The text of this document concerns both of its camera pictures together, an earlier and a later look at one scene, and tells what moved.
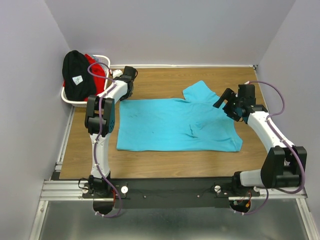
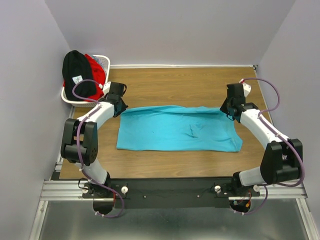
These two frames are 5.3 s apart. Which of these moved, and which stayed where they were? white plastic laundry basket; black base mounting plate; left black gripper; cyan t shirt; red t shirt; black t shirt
Moved: cyan t shirt; left black gripper
Stayed: red t shirt; white plastic laundry basket; black t shirt; black base mounting plate
